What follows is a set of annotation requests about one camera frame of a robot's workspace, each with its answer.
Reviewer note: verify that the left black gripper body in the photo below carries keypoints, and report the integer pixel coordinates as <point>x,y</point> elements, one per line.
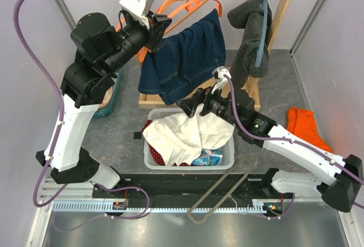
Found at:
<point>152,37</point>

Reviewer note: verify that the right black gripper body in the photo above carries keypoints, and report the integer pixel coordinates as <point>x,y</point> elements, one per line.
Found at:
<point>203,95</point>

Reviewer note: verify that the dark blue denim garment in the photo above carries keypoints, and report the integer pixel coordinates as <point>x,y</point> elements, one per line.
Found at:
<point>184,61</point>

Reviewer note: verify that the orange hanger with denim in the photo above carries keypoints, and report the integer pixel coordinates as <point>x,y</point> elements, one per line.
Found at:
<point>193,5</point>

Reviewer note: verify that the white shirt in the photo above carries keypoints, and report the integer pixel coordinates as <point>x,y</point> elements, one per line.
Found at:
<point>177,135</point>

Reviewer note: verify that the white plastic basket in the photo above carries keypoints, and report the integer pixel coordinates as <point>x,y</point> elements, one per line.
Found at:
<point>227,150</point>

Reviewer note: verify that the blue floral garment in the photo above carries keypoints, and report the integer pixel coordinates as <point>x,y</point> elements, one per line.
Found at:
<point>209,157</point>

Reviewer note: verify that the red polka dot skirt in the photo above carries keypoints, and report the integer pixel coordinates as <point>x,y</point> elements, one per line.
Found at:
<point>154,158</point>

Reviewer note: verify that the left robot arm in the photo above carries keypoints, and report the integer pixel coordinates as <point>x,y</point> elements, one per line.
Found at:
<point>101,52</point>

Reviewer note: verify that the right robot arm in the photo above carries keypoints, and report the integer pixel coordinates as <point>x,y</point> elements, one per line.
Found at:
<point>335,178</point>

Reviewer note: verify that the blue grey hanger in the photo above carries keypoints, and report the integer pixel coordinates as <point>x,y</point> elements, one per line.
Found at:
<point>260,51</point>

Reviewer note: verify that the floral oven mitt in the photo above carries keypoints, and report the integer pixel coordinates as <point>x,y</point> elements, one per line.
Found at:
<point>107,98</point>

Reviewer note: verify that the grey dotted garment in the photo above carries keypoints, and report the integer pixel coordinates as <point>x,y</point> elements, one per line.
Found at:
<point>249,17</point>

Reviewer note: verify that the teal plastic tray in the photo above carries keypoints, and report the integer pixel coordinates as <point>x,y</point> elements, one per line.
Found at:
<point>100,113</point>

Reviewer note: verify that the orange cloth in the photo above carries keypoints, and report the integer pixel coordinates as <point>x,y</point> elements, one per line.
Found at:
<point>302,123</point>

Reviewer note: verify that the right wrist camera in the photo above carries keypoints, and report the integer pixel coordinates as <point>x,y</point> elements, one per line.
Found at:
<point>221,75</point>

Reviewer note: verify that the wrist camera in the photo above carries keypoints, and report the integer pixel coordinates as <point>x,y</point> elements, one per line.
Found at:
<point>221,75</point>
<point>138,9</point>

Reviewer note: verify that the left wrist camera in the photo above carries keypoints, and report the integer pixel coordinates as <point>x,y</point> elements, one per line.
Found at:
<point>138,9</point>

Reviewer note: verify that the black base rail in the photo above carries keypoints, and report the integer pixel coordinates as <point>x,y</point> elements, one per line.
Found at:
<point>183,191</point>

